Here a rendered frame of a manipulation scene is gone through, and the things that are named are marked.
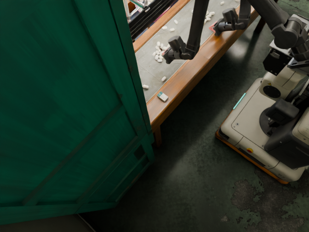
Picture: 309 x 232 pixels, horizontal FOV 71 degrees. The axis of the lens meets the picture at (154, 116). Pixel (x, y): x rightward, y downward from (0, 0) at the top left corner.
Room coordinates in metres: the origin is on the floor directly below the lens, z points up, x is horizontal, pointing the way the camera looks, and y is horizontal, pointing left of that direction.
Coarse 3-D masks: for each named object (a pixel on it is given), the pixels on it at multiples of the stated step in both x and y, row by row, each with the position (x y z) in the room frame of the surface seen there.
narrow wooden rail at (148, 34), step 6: (180, 0) 1.30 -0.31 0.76; (186, 0) 1.29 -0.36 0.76; (174, 6) 1.25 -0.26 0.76; (180, 6) 1.24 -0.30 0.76; (168, 12) 1.21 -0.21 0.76; (174, 12) 1.20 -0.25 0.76; (162, 18) 1.16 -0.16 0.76; (168, 18) 1.15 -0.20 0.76; (156, 24) 1.12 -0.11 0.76; (162, 24) 1.11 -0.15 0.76; (150, 30) 1.07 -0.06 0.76; (156, 30) 1.07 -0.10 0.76; (144, 36) 1.03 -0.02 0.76; (150, 36) 1.03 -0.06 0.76; (138, 42) 0.99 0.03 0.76; (144, 42) 0.99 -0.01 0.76; (138, 48) 0.95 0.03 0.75
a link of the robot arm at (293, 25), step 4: (284, 24) 0.54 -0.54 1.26; (288, 24) 0.53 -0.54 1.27; (292, 24) 0.53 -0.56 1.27; (296, 24) 0.52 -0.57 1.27; (288, 28) 0.51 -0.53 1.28; (292, 28) 0.50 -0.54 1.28; (296, 28) 0.51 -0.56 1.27; (300, 28) 0.52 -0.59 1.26; (304, 28) 0.51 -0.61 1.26; (300, 32) 0.51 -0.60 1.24; (304, 32) 0.50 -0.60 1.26; (300, 36) 0.47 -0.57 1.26; (304, 36) 0.48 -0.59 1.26; (300, 40) 0.47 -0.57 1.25; (304, 40) 0.46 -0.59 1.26; (296, 44) 0.47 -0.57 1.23; (300, 44) 0.46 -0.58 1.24
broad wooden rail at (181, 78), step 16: (256, 16) 1.18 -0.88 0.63; (224, 32) 0.96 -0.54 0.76; (240, 32) 1.03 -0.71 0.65; (208, 48) 0.85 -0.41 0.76; (224, 48) 0.89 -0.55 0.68; (192, 64) 0.75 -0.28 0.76; (208, 64) 0.77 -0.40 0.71; (176, 80) 0.66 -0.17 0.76; (192, 80) 0.65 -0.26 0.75; (176, 96) 0.56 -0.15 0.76; (160, 112) 0.47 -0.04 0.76
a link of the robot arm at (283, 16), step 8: (248, 0) 0.63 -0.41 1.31; (256, 0) 0.62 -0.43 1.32; (264, 0) 0.60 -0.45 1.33; (272, 0) 0.61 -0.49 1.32; (256, 8) 0.60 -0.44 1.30; (264, 8) 0.59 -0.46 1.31; (272, 8) 0.58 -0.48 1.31; (280, 8) 0.59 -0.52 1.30; (264, 16) 0.58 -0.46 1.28; (272, 16) 0.56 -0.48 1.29; (280, 16) 0.55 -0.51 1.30; (288, 16) 0.56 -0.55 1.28; (272, 24) 0.55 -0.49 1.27; (280, 24) 0.52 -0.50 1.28; (272, 32) 0.52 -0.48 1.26; (280, 32) 0.50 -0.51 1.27; (288, 32) 0.49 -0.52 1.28; (296, 32) 0.49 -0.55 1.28; (280, 40) 0.49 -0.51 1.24; (288, 40) 0.48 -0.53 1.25; (296, 40) 0.46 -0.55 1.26; (280, 48) 0.47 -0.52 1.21; (288, 48) 0.46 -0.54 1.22
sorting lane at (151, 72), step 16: (192, 0) 1.31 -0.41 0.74; (224, 0) 1.26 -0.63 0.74; (176, 16) 1.19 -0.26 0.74; (160, 32) 1.07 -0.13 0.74; (176, 32) 1.04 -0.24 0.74; (208, 32) 1.00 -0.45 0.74; (144, 48) 0.95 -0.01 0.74; (144, 64) 0.83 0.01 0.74; (160, 64) 0.81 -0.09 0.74; (176, 64) 0.79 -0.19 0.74; (144, 80) 0.71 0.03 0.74; (160, 80) 0.69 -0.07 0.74; (144, 96) 0.60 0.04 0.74
